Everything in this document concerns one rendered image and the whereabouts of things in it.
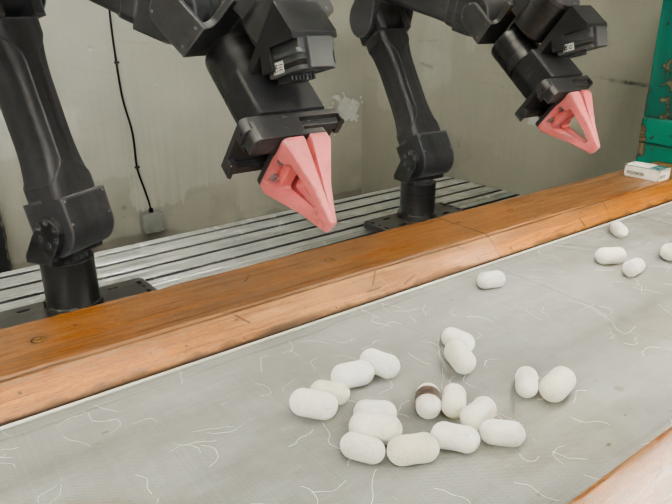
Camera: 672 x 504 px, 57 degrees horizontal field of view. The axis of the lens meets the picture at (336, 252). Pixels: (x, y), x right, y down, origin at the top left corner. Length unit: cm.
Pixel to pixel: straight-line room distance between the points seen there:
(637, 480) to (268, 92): 39
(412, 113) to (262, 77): 55
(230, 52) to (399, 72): 55
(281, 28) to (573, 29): 46
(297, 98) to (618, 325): 37
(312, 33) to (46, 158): 37
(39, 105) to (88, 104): 170
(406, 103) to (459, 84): 157
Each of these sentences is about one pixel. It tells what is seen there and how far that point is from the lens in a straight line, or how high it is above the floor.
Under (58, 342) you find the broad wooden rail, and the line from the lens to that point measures 57.
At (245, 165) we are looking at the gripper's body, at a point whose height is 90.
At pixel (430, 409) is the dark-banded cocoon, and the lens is 47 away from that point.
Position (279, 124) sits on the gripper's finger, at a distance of 53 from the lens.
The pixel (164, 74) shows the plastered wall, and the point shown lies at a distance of 255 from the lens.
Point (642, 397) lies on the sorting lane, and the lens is 55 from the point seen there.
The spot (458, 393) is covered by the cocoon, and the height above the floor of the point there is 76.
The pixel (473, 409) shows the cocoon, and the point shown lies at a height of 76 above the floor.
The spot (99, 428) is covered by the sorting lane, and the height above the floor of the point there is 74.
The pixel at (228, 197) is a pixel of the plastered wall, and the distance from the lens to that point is 275.
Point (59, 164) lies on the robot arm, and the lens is 76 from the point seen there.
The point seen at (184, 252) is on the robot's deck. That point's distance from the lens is 101.
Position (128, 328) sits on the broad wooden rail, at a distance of 57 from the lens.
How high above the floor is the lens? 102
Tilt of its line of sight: 21 degrees down
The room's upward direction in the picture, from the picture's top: straight up
